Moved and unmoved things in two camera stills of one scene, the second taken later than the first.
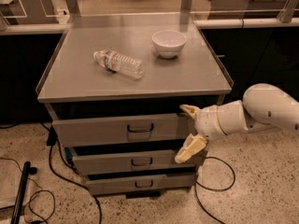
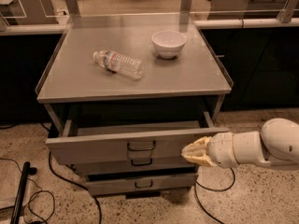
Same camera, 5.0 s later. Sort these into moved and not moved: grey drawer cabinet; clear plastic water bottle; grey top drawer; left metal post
Moved: grey top drawer
Not moved: clear plastic water bottle; left metal post; grey drawer cabinet
